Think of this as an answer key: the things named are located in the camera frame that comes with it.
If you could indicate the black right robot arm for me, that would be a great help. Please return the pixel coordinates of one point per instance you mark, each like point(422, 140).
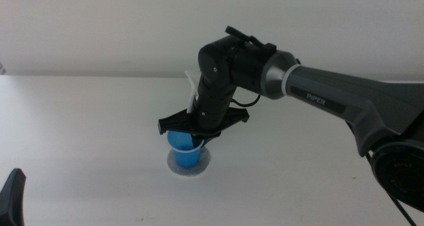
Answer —
point(331, 96)

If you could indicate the round grey felt cup mat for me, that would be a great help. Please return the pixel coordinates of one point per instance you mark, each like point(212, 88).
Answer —
point(203, 163)

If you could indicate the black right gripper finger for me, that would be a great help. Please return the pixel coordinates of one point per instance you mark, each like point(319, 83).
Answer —
point(197, 142)
point(212, 137)

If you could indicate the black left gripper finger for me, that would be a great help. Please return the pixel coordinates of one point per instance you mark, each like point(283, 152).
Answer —
point(12, 199)

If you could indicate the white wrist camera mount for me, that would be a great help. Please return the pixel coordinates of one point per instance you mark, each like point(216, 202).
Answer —
point(192, 87)

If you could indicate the blue plastic cup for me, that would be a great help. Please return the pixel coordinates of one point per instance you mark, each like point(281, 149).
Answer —
point(185, 158)

